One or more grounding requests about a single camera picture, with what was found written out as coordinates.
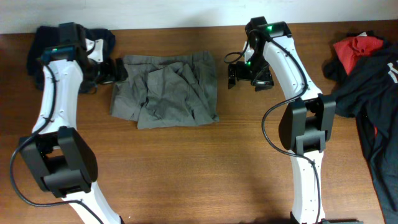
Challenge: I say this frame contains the red garment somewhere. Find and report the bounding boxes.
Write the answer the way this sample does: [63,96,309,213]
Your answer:
[333,36,384,75]

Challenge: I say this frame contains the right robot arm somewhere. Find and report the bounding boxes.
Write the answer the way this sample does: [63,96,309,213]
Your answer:
[228,17,336,223]

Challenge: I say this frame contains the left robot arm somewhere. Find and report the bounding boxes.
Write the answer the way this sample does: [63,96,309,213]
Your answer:
[17,44,123,223]

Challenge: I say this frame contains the grey shorts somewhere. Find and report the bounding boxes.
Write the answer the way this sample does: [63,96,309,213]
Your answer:
[109,51,219,129]

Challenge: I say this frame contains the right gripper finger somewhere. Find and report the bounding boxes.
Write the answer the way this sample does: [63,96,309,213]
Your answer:
[228,64,236,90]
[254,80,274,91]

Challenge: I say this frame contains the black printed t-shirt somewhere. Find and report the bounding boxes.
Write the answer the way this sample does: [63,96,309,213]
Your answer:
[323,30,397,223]

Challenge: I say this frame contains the folded navy blue garment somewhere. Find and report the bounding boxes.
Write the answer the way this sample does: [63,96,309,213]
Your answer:
[27,26,116,93]

